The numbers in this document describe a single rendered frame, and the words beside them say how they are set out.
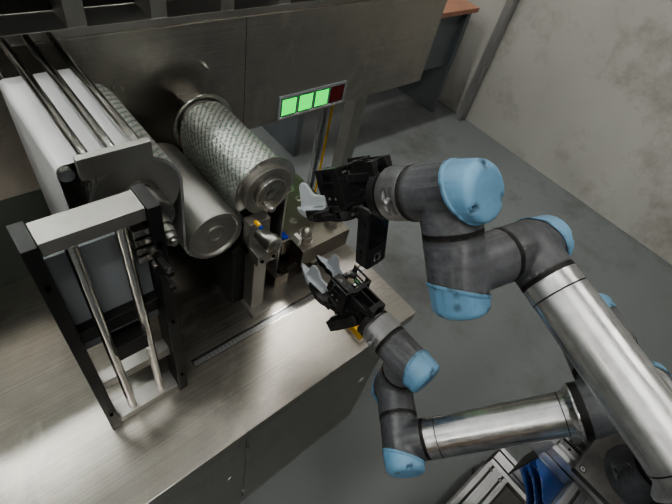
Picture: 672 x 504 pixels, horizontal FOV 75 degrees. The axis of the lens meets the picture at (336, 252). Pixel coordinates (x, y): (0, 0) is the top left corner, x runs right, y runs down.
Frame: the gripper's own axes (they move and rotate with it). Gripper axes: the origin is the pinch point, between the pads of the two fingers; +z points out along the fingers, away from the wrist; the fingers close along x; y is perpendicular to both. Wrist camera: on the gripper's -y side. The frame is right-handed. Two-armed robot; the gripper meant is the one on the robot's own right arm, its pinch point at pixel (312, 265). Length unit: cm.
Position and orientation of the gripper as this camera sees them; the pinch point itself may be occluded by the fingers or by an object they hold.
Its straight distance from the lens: 100.5
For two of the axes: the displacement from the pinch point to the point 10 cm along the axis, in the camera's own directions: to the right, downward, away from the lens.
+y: 1.8, -6.5, -7.4
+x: -7.5, 3.9, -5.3
